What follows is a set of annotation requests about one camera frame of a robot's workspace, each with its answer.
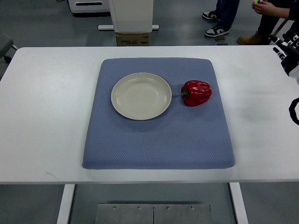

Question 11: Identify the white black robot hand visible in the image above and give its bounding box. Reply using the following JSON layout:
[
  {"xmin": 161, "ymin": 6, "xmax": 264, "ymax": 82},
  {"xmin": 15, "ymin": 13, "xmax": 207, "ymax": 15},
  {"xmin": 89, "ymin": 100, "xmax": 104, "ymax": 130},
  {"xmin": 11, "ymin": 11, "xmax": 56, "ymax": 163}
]
[{"xmin": 270, "ymin": 29, "xmax": 299, "ymax": 84}]

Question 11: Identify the red bell pepper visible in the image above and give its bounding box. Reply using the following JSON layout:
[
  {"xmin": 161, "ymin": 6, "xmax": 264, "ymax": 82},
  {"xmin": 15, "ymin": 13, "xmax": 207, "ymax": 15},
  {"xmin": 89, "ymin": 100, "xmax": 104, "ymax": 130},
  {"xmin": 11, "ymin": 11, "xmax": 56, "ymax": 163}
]
[{"xmin": 181, "ymin": 80, "xmax": 212, "ymax": 107}]

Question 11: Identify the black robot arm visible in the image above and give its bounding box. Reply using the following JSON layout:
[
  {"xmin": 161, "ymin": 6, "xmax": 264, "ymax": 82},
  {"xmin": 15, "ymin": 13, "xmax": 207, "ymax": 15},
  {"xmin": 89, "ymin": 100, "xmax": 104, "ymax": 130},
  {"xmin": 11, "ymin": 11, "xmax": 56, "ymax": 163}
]
[{"xmin": 289, "ymin": 98, "xmax": 299, "ymax": 125}]

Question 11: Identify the cream round plate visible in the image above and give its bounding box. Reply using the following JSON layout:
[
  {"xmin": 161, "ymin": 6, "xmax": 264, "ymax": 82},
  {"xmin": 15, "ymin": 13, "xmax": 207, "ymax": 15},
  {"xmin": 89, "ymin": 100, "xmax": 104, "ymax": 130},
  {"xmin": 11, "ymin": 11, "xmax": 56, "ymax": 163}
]
[{"xmin": 111, "ymin": 72, "xmax": 172, "ymax": 120}]

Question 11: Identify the tan work boot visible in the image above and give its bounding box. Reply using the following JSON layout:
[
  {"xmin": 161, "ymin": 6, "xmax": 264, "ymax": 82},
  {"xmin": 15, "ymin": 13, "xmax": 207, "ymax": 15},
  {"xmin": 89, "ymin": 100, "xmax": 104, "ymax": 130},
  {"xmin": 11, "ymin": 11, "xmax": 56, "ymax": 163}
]
[{"xmin": 237, "ymin": 32, "xmax": 271, "ymax": 45}]

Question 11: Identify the seated person in black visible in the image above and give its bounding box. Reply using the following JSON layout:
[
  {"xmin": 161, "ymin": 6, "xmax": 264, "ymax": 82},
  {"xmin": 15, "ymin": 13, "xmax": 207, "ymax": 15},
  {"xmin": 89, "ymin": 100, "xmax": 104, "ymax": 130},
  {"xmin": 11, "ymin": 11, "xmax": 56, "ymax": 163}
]
[{"xmin": 252, "ymin": 0, "xmax": 299, "ymax": 38}]

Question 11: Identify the colourful puzzle cube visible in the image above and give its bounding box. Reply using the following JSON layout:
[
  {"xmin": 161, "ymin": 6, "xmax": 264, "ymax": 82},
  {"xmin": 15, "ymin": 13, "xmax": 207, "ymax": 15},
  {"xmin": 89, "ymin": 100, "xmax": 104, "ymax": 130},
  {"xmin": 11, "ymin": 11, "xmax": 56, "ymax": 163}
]
[{"xmin": 253, "ymin": 0, "xmax": 267, "ymax": 4}]

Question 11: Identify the black white sneaker near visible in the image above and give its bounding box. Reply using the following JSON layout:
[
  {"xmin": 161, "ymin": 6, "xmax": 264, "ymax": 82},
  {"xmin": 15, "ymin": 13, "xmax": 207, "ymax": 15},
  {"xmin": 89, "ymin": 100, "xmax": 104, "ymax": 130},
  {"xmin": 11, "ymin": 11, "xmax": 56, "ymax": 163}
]
[{"xmin": 205, "ymin": 26, "xmax": 230, "ymax": 38}]

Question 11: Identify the black white sneaker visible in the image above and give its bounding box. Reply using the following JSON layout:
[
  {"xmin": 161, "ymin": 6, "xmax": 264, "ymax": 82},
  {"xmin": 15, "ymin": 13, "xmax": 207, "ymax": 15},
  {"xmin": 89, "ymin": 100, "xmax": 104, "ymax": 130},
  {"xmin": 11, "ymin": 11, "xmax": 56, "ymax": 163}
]
[
  {"xmin": 205, "ymin": 26, "xmax": 230, "ymax": 38},
  {"xmin": 202, "ymin": 11, "xmax": 221, "ymax": 21}
]

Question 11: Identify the person in blue jeans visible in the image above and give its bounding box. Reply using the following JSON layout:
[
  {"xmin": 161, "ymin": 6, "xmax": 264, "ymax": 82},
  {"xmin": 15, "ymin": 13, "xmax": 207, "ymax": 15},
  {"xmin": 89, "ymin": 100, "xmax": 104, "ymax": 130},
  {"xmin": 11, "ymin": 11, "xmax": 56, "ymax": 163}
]
[{"xmin": 215, "ymin": 0, "xmax": 240, "ymax": 31}]

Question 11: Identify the black white sneaker far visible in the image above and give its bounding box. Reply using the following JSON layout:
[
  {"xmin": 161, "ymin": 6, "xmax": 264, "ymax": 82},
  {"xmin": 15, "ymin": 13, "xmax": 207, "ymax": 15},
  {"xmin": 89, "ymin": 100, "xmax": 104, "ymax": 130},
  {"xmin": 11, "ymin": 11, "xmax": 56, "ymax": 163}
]
[{"xmin": 202, "ymin": 11, "xmax": 221, "ymax": 21}]

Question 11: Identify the blue textured mat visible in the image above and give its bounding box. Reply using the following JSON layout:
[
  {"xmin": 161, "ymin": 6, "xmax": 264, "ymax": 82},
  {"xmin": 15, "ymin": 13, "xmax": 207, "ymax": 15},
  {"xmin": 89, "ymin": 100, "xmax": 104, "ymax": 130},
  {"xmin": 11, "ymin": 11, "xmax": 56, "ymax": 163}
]
[{"xmin": 82, "ymin": 58, "xmax": 235, "ymax": 169}]

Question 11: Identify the right white table leg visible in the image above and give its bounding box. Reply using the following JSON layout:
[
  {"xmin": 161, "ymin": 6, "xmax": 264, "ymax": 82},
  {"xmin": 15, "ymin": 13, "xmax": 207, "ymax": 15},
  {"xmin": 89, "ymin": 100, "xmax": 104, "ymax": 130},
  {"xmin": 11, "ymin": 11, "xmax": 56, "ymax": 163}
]
[{"xmin": 229, "ymin": 182, "xmax": 249, "ymax": 224}]

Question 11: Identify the white table leg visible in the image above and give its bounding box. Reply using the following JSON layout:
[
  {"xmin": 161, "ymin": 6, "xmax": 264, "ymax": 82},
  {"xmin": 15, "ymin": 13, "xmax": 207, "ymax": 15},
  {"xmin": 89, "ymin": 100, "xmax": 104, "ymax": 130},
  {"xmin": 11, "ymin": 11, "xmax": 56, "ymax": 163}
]
[
  {"xmin": 229, "ymin": 182, "xmax": 249, "ymax": 224},
  {"xmin": 57, "ymin": 184, "xmax": 75, "ymax": 224}
]

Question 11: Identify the white machine column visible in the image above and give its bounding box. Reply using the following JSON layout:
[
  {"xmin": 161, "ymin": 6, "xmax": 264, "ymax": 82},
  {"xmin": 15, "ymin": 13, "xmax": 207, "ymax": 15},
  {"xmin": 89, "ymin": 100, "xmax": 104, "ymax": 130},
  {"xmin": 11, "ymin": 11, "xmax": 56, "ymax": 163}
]
[{"xmin": 98, "ymin": 0, "xmax": 159, "ymax": 33}]

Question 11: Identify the cardboard box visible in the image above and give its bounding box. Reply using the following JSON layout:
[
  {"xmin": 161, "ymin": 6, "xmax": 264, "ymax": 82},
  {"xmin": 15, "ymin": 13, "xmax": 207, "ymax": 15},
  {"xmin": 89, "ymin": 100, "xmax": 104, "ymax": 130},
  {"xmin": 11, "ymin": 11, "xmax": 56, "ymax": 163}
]
[{"xmin": 116, "ymin": 33, "xmax": 150, "ymax": 47}]

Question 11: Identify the left white table leg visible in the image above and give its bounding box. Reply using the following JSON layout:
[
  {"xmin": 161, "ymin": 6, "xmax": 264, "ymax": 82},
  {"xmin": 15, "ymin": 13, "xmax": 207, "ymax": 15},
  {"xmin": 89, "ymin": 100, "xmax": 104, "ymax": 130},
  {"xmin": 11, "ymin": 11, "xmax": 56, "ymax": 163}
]
[{"xmin": 57, "ymin": 184, "xmax": 75, "ymax": 224}]

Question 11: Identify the white appliance with handle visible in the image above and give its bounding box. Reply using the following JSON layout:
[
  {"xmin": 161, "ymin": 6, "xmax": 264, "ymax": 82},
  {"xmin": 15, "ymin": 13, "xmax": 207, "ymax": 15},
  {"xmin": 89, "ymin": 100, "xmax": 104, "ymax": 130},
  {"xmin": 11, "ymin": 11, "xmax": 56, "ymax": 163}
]
[{"xmin": 68, "ymin": 0, "xmax": 110, "ymax": 14}]

